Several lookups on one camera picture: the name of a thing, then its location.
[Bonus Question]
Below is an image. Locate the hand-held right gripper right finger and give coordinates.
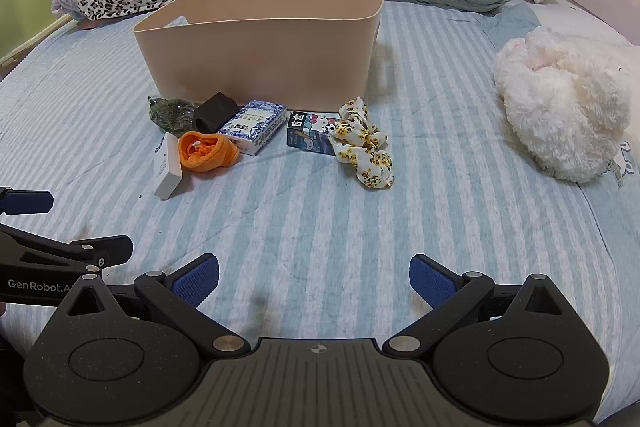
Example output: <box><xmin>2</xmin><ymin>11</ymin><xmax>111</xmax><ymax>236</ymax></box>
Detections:
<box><xmin>382</xmin><ymin>253</ymin><xmax>577</xmax><ymax>359</ymax></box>

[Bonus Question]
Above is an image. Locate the dark green scrunchie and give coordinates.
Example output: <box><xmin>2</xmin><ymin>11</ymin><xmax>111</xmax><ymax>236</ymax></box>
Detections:
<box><xmin>147</xmin><ymin>95</ymin><xmax>199</xmax><ymax>132</ymax></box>

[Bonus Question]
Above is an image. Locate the cartoon print box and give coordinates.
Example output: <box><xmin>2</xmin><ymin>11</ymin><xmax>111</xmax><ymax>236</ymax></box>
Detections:
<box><xmin>286</xmin><ymin>109</ymin><xmax>346</xmax><ymax>156</ymax></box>

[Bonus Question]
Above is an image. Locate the pink cloth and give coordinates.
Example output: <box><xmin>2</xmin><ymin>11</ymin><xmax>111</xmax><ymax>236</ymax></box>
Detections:
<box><xmin>50</xmin><ymin>0</ymin><xmax>102</xmax><ymax>31</ymax></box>

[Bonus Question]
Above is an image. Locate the blue striped bed sheet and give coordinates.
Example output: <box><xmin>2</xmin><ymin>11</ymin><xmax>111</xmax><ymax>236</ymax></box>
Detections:
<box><xmin>0</xmin><ymin>0</ymin><xmax>640</xmax><ymax>424</ymax></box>

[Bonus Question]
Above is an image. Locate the orange cloth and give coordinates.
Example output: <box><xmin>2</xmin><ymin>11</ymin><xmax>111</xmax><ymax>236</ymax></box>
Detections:
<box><xmin>178</xmin><ymin>130</ymin><xmax>242</xmax><ymax>172</ymax></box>

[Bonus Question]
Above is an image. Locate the blue white patterned box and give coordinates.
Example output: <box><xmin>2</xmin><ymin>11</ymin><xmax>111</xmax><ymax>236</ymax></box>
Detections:
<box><xmin>218</xmin><ymin>100</ymin><xmax>288</xmax><ymax>157</ymax></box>

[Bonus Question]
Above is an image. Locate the beige plastic storage bin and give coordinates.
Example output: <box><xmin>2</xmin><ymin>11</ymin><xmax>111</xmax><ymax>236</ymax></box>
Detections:
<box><xmin>132</xmin><ymin>0</ymin><xmax>386</xmax><ymax>108</ymax></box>

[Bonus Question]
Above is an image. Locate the plain white box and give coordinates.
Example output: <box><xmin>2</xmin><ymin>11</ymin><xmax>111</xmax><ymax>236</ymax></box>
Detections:
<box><xmin>153</xmin><ymin>132</ymin><xmax>185</xmax><ymax>201</ymax></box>

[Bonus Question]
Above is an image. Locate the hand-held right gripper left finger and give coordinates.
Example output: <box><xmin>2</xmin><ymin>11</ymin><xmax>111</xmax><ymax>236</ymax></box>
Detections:
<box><xmin>54</xmin><ymin>253</ymin><xmax>251</xmax><ymax>361</ymax></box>

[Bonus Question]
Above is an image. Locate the small black box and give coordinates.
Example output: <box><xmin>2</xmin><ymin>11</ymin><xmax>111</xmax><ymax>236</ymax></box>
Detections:
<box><xmin>194</xmin><ymin>92</ymin><xmax>241</xmax><ymax>134</ymax></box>

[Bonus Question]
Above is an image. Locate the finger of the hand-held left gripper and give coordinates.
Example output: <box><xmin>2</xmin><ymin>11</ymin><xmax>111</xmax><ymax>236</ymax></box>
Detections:
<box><xmin>0</xmin><ymin>224</ymin><xmax>135</xmax><ymax>278</ymax></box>
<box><xmin>0</xmin><ymin>188</ymin><xmax>55</xmax><ymax>216</ymax></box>

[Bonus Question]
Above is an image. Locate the yellow floral white scrunchie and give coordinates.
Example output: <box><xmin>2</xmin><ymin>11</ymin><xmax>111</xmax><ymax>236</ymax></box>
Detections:
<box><xmin>327</xmin><ymin>98</ymin><xmax>395</xmax><ymax>190</ymax></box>

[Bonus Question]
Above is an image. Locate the white plush toy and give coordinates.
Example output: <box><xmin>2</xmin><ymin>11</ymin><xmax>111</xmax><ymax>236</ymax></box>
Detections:
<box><xmin>493</xmin><ymin>26</ymin><xmax>637</xmax><ymax>184</ymax></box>

